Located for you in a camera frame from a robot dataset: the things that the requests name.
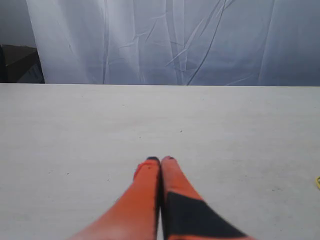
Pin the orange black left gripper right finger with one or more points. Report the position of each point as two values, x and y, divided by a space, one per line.
185 214

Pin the white backdrop curtain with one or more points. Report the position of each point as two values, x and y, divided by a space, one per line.
169 42

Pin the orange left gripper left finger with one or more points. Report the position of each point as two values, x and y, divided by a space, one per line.
135 215

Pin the dark box behind table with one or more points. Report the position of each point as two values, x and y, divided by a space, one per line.
20 64

